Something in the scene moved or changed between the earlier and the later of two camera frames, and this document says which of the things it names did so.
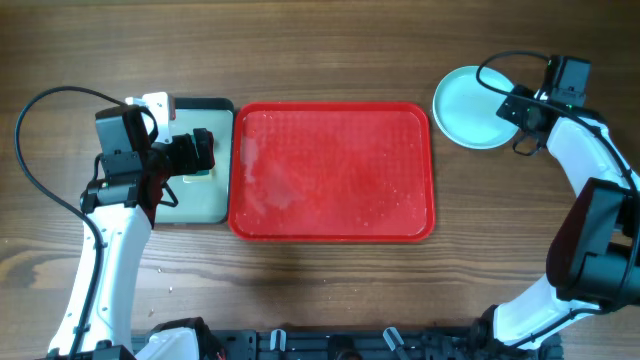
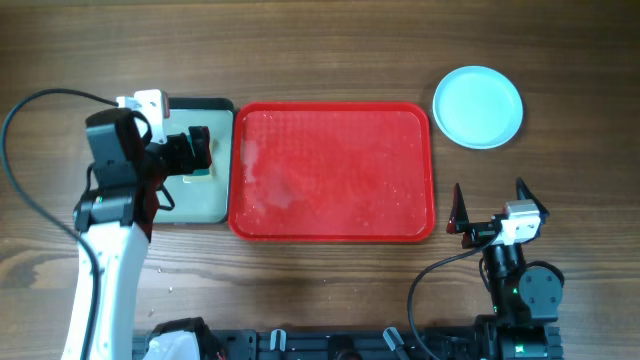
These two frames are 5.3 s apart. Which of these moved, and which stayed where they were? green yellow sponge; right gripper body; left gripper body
Moved: right gripper body
Stayed: left gripper body; green yellow sponge
